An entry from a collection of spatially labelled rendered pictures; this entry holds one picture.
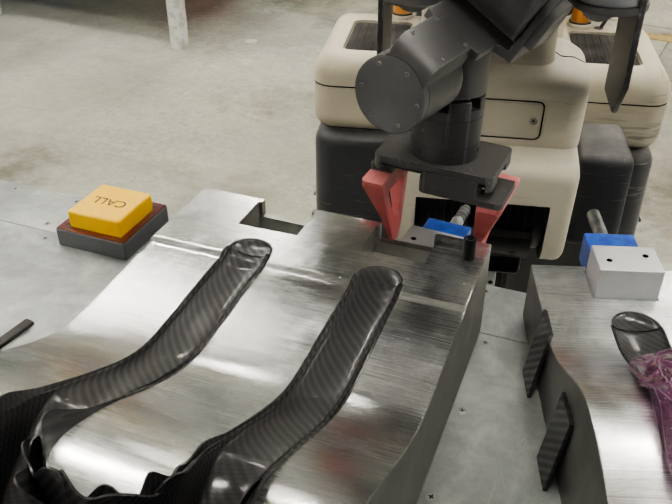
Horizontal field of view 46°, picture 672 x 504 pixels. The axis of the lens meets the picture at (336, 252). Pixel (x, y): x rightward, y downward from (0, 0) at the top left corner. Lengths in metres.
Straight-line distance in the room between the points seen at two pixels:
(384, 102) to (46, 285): 0.38
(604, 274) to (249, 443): 0.33
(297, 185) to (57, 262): 1.79
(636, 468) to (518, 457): 0.13
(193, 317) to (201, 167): 2.12
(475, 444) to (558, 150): 0.49
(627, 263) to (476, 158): 0.15
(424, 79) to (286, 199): 1.95
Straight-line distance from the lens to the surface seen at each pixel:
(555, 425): 0.56
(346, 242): 0.63
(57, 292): 0.77
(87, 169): 2.77
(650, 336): 0.65
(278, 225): 0.70
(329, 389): 0.52
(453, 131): 0.64
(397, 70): 0.55
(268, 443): 0.45
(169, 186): 2.60
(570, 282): 0.68
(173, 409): 0.47
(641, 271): 0.66
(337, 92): 1.26
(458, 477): 0.58
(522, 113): 0.98
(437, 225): 0.75
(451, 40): 0.57
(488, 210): 0.65
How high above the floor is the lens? 1.24
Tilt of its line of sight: 34 degrees down
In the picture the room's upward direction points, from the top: straight up
